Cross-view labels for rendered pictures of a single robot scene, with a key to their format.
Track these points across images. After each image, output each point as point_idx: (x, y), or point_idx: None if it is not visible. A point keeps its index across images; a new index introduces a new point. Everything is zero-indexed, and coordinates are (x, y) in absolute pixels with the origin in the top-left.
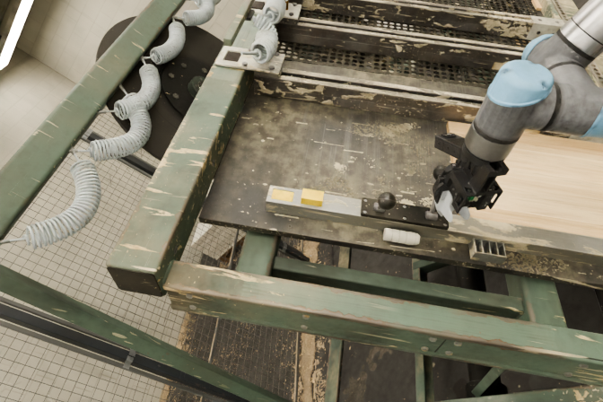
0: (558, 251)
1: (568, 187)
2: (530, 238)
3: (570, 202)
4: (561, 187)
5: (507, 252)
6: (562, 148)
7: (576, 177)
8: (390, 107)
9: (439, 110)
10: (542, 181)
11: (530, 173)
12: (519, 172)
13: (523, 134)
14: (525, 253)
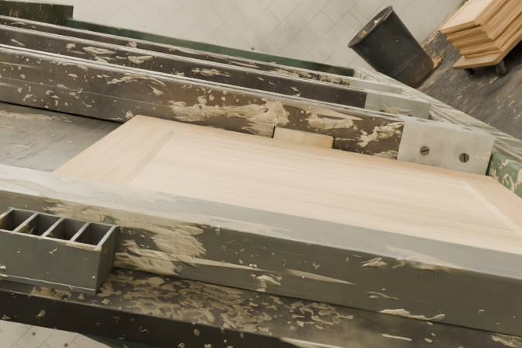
0: (305, 259)
1: (378, 199)
2: (213, 216)
3: (378, 213)
4: (360, 196)
5: (140, 276)
6: (376, 164)
7: (401, 192)
8: (12, 83)
9: (116, 92)
10: (315, 186)
11: (290, 175)
12: (263, 171)
13: (297, 144)
14: (205, 281)
